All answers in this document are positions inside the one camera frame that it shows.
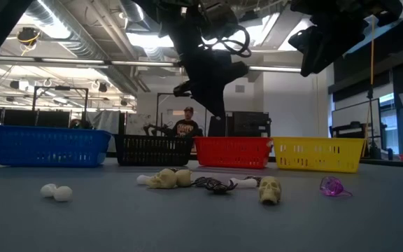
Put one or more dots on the black metal frame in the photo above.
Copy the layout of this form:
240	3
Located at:
157	115
61	88

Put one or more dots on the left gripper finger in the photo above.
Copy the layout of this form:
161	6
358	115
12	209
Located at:
206	103
219	103

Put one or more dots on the grey wall vent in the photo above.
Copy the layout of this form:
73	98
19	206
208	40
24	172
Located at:
240	88

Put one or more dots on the black equipment desk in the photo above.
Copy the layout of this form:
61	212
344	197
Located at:
345	131

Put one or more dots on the black monitor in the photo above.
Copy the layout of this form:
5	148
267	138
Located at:
19	119
52	119

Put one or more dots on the grey cover sheet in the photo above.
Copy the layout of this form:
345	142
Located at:
103	120

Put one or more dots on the red plastic basket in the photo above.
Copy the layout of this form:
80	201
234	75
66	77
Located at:
233	152

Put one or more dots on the background black robot arm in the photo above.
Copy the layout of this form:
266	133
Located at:
157	130

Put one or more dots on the black computer equipment stack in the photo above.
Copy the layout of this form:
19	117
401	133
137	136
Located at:
250	124

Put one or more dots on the blue plastic basket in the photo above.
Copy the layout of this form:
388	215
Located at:
51	147

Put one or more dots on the black tripod stand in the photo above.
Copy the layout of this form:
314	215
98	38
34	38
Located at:
374	150

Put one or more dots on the black plastic basket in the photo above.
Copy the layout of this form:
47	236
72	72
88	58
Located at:
152	150

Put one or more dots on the yellow plastic basket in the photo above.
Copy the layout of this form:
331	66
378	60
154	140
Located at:
317	154

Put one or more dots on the white plastic bone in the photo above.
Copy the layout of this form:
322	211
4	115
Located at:
62	193
244	182
142	180

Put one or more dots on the person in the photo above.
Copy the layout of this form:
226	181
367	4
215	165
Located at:
186	129
80	124

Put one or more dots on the white board with drawings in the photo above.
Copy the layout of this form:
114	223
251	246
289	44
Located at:
135	122

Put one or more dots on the long ceiling light fixture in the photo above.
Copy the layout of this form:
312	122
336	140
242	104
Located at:
135	63

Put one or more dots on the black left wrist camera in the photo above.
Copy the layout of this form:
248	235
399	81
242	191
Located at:
219	19

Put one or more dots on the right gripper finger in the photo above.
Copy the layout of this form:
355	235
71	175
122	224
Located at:
304	52
331	45

